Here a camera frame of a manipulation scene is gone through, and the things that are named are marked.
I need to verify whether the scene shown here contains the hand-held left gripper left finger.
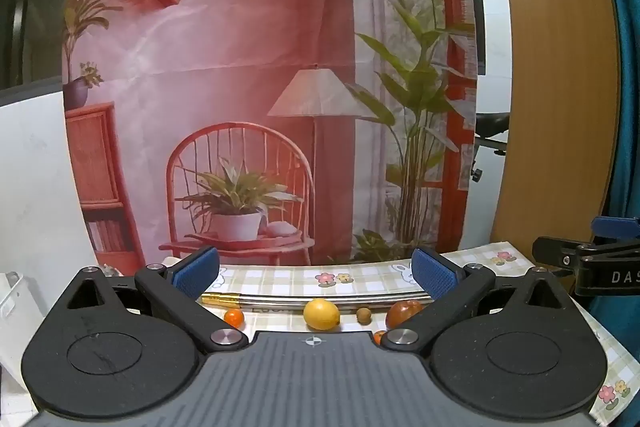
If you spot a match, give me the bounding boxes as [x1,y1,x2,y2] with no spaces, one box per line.
[47,247,249,353]

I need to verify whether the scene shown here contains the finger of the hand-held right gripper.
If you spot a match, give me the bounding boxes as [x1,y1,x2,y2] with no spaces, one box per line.
[531,235,583,268]
[590,216,640,239]

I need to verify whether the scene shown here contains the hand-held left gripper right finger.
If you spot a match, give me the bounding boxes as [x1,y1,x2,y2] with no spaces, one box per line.
[380,247,583,353]

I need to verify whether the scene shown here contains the red-brown tomato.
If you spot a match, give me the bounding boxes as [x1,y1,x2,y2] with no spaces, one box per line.
[385,299,426,331]

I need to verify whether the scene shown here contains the checked tablecloth with rabbit print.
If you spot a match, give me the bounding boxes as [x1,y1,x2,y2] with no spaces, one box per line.
[107,239,632,425]

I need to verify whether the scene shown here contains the yellow lemon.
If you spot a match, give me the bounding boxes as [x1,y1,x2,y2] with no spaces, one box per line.
[303,298,341,332]

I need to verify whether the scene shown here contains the black office chair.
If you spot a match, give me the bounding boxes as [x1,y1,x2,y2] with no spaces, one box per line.
[471,112,512,184]

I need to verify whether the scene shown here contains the teal cloth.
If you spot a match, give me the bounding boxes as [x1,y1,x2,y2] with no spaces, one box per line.
[585,0,640,325]

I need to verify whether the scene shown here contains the brown wooden board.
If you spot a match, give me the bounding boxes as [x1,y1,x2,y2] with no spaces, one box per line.
[490,0,624,258]

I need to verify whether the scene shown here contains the white plastic crate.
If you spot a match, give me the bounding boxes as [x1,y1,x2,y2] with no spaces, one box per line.
[0,271,24,335]

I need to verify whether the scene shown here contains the printed room scene backdrop cloth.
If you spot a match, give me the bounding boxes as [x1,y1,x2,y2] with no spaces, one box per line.
[62,0,483,269]

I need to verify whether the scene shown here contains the metal rod with gold handle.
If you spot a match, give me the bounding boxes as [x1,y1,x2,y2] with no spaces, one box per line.
[200,289,434,311]

